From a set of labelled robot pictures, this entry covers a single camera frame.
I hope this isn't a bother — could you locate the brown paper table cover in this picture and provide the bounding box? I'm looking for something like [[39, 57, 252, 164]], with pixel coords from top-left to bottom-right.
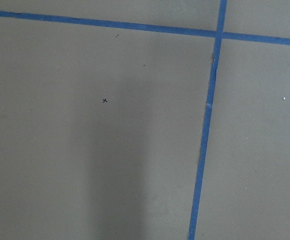
[[0, 0, 290, 240]]

